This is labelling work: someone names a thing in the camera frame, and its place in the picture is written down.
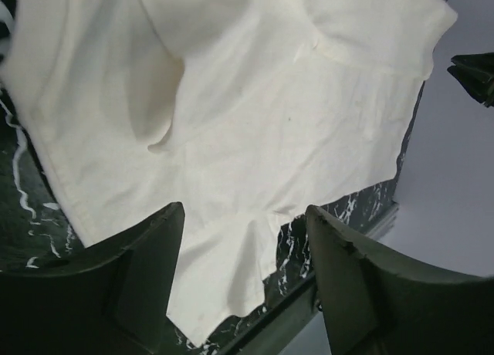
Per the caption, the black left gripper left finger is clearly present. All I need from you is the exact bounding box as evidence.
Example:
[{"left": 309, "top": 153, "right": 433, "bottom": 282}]
[{"left": 1, "top": 202, "right": 184, "bottom": 354}]

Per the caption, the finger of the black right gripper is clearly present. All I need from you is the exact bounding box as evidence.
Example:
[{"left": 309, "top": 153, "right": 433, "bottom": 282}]
[{"left": 447, "top": 52, "right": 493, "bottom": 107}]

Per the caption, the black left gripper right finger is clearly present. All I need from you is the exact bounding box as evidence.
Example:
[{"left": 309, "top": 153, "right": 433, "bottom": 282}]
[{"left": 306, "top": 206, "right": 493, "bottom": 355}]

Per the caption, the cream white t shirt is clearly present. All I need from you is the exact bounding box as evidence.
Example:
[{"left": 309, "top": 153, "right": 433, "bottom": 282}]
[{"left": 1, "top": 0, "right": 457, "bottom": 347}]

